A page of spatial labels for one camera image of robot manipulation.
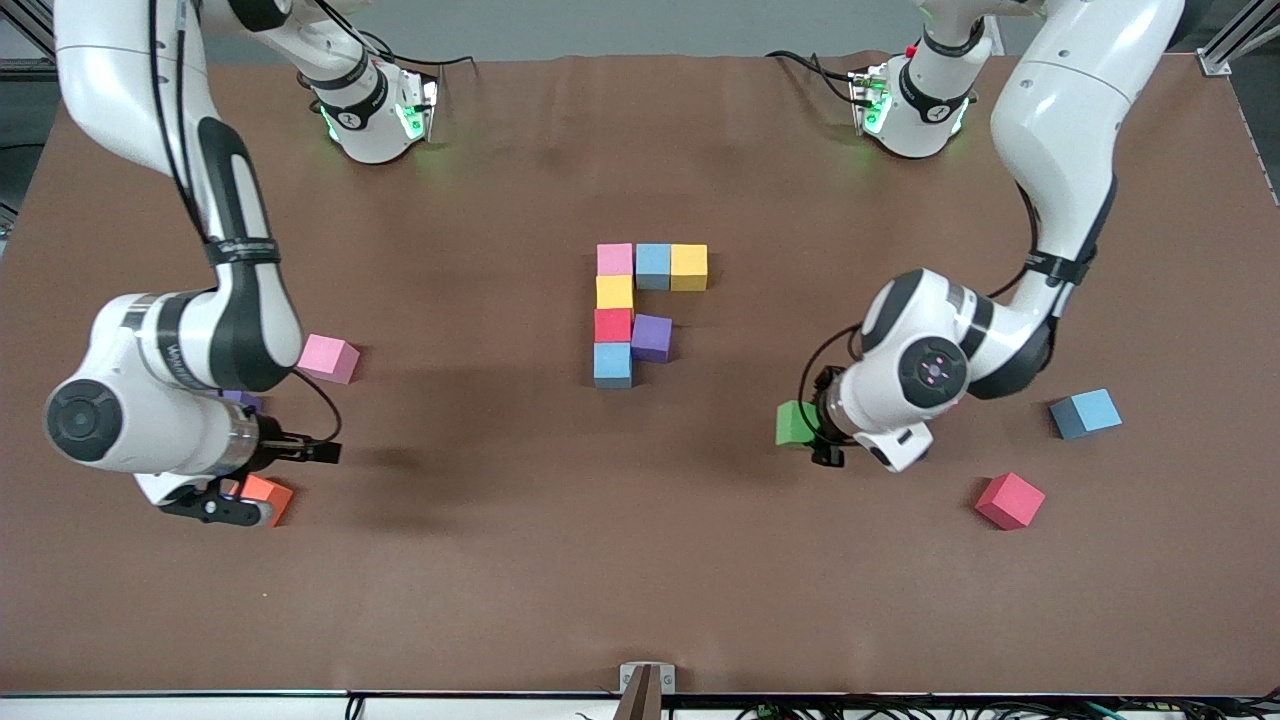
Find orange foam cube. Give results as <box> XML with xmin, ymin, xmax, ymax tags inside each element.
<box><xmin>240</xmin><ymin>474</ymin><xmax>296</xmax><ymax>529</ymax></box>

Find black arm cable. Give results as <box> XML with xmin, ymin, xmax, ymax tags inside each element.
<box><xmin>797</xmin><ymin>180</ymin><xmax>1041</xmax><ymax>441</ymax></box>
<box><xmin>145</xmin><ymin>0</ymin><xmax>346</xmax><ymax>446</ymax></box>

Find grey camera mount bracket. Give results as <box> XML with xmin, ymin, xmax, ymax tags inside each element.
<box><xmin>619</xmin><ymin>662</ymin><xmax>677</xmax><ymax>720</ymax></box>

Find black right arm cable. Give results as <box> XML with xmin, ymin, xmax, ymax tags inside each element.
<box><xmin>145</xmin><ymin>0</ymin><xmax>346</xmax><ymax>446</ymax></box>

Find black base cable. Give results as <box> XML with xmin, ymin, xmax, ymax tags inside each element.
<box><xmin>765</xmin><ymin>50</ymin><xmax>861</xmax><ymax>106</ymax></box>
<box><xmin>375</xmin><ymin>50</ymin><xmax>476</xmax><ymax>73</ymax></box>

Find blue foam cube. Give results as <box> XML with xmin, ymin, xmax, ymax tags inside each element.
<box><xmin>593</xmin><ymin>342</ymin><xmax>634</xmax><ymax>390</ymax></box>
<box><xmin>635</xmin><ymin>243</ymin><xmax>673</xmax><ymax>292</ymax></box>
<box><xmin>1049</xmin><ymin>388</ymin><xmax>1123</xmax><ymax>441</ymax></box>

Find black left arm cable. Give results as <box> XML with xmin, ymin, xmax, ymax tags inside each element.
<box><xmin>797</xmin><ymin>180</ymin><xmax>1041</xmax><ymax>441</ymax></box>

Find aluminium frame post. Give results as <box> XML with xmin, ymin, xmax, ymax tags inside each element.
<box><xmin>1198</xmin><ymin>0</ymin><xmax>1280</xmax><ymax>78</ymax></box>
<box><xmin>0</xmin><ymin>0</ymin><xmax>61</xmax><ymax>83</ymax></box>

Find brown table cover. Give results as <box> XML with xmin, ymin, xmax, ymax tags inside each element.
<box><xmin>0</xmin><ymin>52</ymin><xmax>1280</xmax><ymax>696</ymax></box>

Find green foam cube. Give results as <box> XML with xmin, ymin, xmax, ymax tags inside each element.
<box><xmin>775</xmin><ymin>400</ymin><xmax>823</xmax><ymax>448</ymax></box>

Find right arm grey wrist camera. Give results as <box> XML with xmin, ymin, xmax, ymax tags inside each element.
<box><xmin>158</xmin><ymin>478</ymin><xmax>271</xmax><ymax>528</ymax></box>

